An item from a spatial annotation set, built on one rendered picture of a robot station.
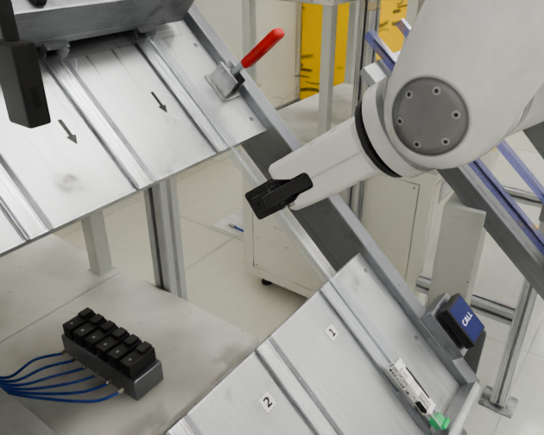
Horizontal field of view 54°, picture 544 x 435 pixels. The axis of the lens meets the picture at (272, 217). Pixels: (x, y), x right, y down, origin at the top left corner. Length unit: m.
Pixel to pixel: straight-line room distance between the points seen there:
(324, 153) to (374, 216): 1.12
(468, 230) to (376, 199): 0.70
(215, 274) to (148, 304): 1.15
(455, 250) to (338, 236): 0.28
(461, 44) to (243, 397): 0.32
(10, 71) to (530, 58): 0.27
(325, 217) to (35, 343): 0.50
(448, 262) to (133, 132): 0.55
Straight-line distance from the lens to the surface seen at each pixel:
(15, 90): 0.32
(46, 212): 0.46
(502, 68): 0.30
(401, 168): 0.43
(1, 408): 0.76
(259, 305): 1.90
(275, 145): 0.63
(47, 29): 0.53
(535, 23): 0.30
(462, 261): 0.87
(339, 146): 0.43
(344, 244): 0.63
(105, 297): 0.97
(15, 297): 1.02
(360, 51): 1.38
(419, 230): 1.51
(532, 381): 1.81
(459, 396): 0.65
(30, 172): 0.48
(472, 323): 0.65
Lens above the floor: 1.18
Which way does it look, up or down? 29 degrees down
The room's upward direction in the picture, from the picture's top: straight up
